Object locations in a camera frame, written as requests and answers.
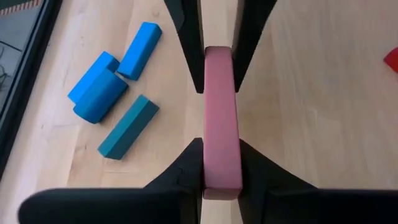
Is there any red rectangular bar block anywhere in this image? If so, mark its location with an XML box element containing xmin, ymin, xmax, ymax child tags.
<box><xmin>383</xmin><ymin>46</ymin><xmax>398</xmax><ymax>74</ymax></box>

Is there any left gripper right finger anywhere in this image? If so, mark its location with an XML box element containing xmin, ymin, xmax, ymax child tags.
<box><xmin>238</xmin><ymin>139</ymin><xmax>398</xmax><ymax>224</ymax></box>

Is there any blue rectangular bar block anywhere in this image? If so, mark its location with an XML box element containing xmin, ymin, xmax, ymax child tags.
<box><xmin>67</xmin><ymin>51</ymin><xmax>121</xmax><ymax>103</ymax></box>
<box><xmin>117</xmin><ymin>21</ymin><xmax>163</xmax><ymax>81</ymax></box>

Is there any blue cylinder block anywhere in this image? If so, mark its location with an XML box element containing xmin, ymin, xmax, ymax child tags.
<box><xmin>73</xmin><ymin>68</ymin><xmax>129</xmax><ymax>124</ymax></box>

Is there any black aluminium table frame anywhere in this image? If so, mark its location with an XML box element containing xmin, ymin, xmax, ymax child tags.
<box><xmin>0</xmin><ymin>0</ymin><xmax>64</xmax><ymax>181</ymax></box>

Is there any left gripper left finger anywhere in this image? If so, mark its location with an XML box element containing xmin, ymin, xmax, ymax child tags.
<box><xmin>17</xmin><ymin>138</ymin><xmax>205</xmax><ymax>224</ymax></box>

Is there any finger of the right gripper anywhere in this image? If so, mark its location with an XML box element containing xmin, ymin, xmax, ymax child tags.
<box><xmin>164</xmin><ymin>0</ymin><xmax>206</xmax><ymax>94</ymax></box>
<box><xmin>231</xmin><ymin>0</ymin><xmax>278</xmax><ymax>93</ymax></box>

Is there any pink rectangular bar block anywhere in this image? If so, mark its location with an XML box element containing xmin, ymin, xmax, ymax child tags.
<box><xmin>202</xmin><ymin>45</ymin><xmax>243</xmax><ymax>201</ymax></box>

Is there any black mat orange-striped edge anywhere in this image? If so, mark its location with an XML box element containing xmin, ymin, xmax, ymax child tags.
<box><xmin>0</xmin><ymin>0</ymin><xmax>44</xmax><ymax>16</ymax></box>

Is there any teal rectangular bar block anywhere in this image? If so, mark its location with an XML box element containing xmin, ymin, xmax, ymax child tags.
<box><xmin>98</xmin><ymin>95</ymin><xmax>160</xmax><ymax>161</ymax></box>

